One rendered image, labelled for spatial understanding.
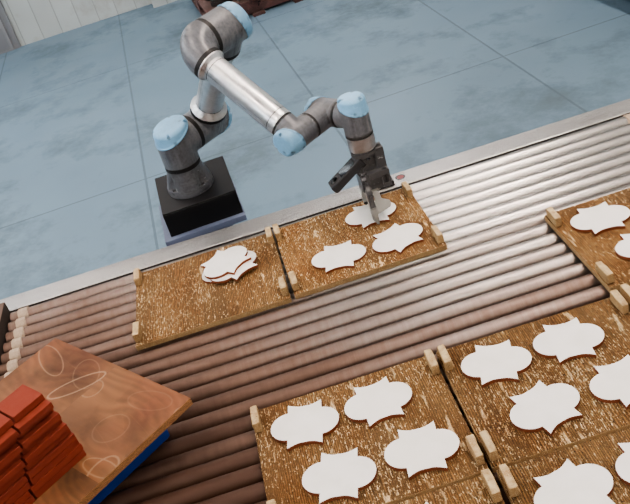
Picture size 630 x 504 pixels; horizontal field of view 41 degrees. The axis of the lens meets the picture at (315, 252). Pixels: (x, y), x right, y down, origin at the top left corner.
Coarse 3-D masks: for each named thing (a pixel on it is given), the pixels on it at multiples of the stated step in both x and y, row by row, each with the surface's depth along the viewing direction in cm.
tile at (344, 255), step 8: (328, 248) 227; (336, 248) 226; (344, 248) 225; (352, 248) 224; (360, 248) 223; (320, 256) 224; (328, 256) 224; (336, 256) 223; (344, 256) 222; (352, 256) 221; (360, 256) 220; (312, 264) 222; (320, 264) 221; (328, 264) 220; (336, 264) 219; (344, 264) 218; (352, 264) 218; (328, 272) 218
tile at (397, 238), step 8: (408, 224) 227; (416, 224) 226; (384, 232) 226; (392, 232) 225; (400, 232) 224; (408, 232) 223; (416, 232) 222; (376, 240) 224; (384, 240) 223; (392, 240) 222; (400, 240) 221; (408, 240) 220; (416, 240) 219; (376, 248) 221; (384, 248) 220; (392, 248) 219; (400, 248) 218
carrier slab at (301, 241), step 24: (336, 216) 241; (408, 216) 232; (288, 240) 237; (312, 240) 234; (336, 240) 231; (360, 240) 228; (432, 240) 219; (288, 264) 227; (360, 264) 218; (384, 264) 215; (312, 288) 215
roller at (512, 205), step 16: (592, 176) 228; (608, 176) 228; (544, 192) 228; (560, 192) 227; (496, 208) 227; (512, 208) 227; (448, 224) 227; (464, 224) 226; (96, 336) 224; (112, 336) 224; (0, 368) 223
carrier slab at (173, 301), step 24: (264, 240) 240; (168, 264) 243; (192, 264) 239; (264, 264) 230; (144, 288) 235; (168, 288) 232; (192, 288) 229; (216, 288) 226; (240, 288) 223; (264, 288) 220; (144, 312) 225; (168, 312) 222; (192, 312) 219; (216, 312) 217; (240, 312) 214; (144, 336) 216; (168, 336) 213
